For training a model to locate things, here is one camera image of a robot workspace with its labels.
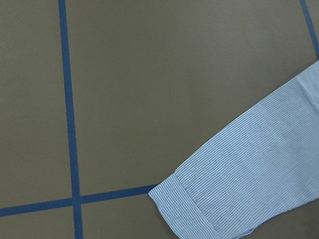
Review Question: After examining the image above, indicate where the blue striped button shirt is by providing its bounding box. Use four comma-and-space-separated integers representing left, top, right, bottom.
149, 63, 319, 239

